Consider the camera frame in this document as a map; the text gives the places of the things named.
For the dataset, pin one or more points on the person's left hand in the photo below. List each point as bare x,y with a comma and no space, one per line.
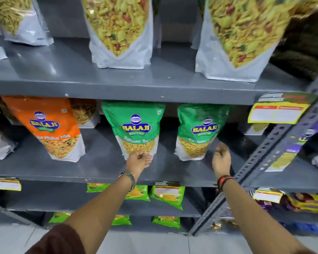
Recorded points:
136,163

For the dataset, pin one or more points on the person's right hand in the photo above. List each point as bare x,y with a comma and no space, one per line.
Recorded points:
222,163

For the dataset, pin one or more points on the person's right fingers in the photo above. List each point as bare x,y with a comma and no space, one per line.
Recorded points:
223,149

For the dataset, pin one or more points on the person's left fingers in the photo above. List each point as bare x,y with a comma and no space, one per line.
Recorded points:
144,156

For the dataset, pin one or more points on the green snack packet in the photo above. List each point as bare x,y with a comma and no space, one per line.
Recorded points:
201,129
135,124

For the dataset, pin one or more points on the person's left forearm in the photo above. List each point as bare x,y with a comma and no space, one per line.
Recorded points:
103,211

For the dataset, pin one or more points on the person's right forearm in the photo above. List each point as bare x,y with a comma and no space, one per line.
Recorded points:
254,222

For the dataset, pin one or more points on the red and black wristband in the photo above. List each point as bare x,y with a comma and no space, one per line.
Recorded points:
224,181

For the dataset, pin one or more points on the yellow price label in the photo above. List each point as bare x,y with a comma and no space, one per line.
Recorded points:
167,189
268,195
5,184
278,109

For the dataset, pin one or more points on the group of small green packets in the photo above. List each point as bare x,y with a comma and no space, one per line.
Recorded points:
167,199

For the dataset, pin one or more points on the clear window snack packet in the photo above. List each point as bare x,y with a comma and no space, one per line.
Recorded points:
84,113

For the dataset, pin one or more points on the grey metal shelf rack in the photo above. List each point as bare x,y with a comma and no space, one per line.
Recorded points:
294,179
69,84

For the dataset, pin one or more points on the purple snack packet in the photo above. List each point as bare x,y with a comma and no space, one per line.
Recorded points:
302,145

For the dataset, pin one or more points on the purple and yellow packets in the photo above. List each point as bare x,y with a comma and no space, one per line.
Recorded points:
307,202

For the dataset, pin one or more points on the white mixed snack packet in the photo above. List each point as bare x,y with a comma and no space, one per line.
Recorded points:
119,26
241,31

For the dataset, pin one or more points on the brown sleeve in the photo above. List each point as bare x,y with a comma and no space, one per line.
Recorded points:
58,242

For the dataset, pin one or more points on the dark snack packet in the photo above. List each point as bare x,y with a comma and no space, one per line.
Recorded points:
304,47

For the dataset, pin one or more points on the grey slotted metal post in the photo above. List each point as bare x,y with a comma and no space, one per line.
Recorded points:
270,145

